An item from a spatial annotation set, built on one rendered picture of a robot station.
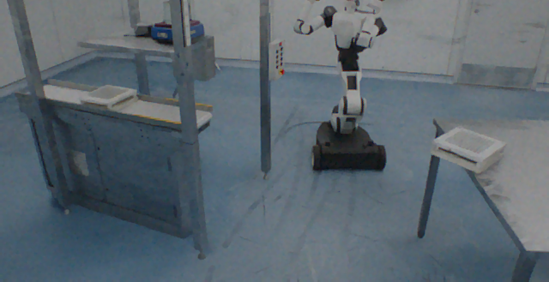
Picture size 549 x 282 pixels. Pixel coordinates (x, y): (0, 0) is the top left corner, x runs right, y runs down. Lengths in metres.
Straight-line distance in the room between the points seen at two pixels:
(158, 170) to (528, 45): 4.76
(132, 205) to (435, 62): 4.27
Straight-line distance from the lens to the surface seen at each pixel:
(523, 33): 5.92
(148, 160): 2.56
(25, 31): 2.75
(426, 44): 5.75
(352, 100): 3.20
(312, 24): 3.35
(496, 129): 2.49
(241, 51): 6.09
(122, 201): 2.91
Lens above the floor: 1.75
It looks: 25 degrees down
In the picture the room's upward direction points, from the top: straight up
